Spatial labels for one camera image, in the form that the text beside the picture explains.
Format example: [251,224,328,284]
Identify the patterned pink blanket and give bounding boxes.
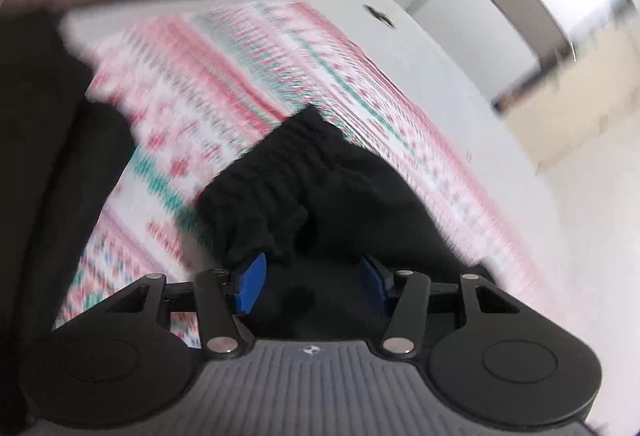
[52,1,556,349]

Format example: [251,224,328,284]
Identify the black pants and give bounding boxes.
[0,11,493,422]

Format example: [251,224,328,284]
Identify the cream door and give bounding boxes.
[492,29,640,174]

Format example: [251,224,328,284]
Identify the small black item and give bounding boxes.
[364,4,397,28]

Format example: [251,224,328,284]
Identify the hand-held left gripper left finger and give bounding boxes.
[106,252,256,358]

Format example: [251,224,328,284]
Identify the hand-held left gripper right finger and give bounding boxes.
[361,255,522,357]

